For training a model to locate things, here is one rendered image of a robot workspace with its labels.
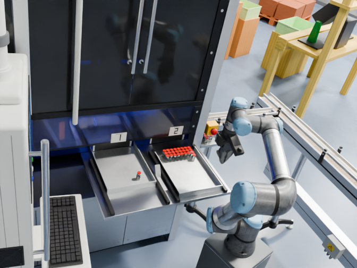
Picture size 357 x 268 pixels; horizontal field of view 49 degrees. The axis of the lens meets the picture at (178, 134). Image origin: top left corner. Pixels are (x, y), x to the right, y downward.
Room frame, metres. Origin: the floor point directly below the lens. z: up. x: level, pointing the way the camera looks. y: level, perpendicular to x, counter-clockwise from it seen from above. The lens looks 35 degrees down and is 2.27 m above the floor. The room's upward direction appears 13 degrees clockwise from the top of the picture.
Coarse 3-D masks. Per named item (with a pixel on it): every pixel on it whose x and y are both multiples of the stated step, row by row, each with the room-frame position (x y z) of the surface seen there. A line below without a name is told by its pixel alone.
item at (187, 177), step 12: (156, 156) 1.72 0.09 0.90; (168, 168) 1.67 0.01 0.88; (180, 168) 1.69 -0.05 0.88; (192, 168) 1.71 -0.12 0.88; (204, 168) 1.74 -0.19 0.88; (180, 180) 1.59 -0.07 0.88; (192, 180) 1.61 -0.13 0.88; (204, 180) 1.63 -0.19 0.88; (216, 180) 1.64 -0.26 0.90; (180, 192) 1.50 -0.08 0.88; (192, 192) 1.49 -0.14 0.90; (204, 192) 1.53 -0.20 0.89
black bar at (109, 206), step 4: (92, 160) 1.57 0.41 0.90; (92, 164) 1.54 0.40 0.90; (92, 168) 1.52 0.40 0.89; (96, 168) 1.52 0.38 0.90; (96, 172) 1.48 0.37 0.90; (96, 176) 1.46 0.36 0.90; (100, 180) 1.43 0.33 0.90; (100, 184) 1.41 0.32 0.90; (100, 188) 1.39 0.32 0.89; (104, 188) 1.39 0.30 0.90; (104, 192) 1.36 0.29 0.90; (104, 196) 1.34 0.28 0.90; (108, 200) 1.31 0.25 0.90; (108, 204) 1.29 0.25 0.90; (108, 208) 1.27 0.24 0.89; (112, 208) 1.27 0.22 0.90; (112, 212) 1.25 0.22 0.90
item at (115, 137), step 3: (123, 132) 1.67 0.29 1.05; (126, 132) 1.68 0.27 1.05; (114, 135) 1.64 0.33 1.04; (117, 135) 1.65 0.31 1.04; (123, 135) 1.67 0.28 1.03; (111, 138) 1.63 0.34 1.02; (114, 138) 1.64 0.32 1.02; (117, 138) 1.65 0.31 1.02; (123, 138) 1.67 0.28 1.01; (111, 141) 1.63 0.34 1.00; (114, 141) 1.64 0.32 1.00; (117, 141) 1.65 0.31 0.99; (120, 141) 1.66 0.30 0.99
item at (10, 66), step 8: (0, 0) 1.09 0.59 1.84; (0, 8) 1.09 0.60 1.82; (0, 16) 1.09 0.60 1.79; (0, 24) 1.08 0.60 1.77; (0, 32) 1.08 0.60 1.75; (8, 32) 1.12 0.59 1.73; (0, 40) 1.07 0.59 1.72; (8, 40) 1.11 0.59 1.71; (0, 48) 1.08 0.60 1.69; (0, 56) 1.08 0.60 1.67; (0, 64) 1.08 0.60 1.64; (8, 64) 1.11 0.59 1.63; (0, 72) 1.06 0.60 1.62; (8, 72) 1.08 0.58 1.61; (0, 80) 1.06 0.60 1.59
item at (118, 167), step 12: (96, 156) 1.63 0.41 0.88; (108, 156) 1.65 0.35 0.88; (120, 156) 1.67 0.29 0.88; (132, 156) 1.70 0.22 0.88; (108, 168) 1.56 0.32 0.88; (120, 168) 1.58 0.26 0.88; (132, 168) 1.60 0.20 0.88; (144, 168) 1.62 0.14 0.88; (108, 180) 1.47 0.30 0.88; (120, 180) 1.49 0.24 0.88; (132, 180) 1.51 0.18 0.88; (144, 180) 1.53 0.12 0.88; (108, 192) 1.37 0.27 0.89
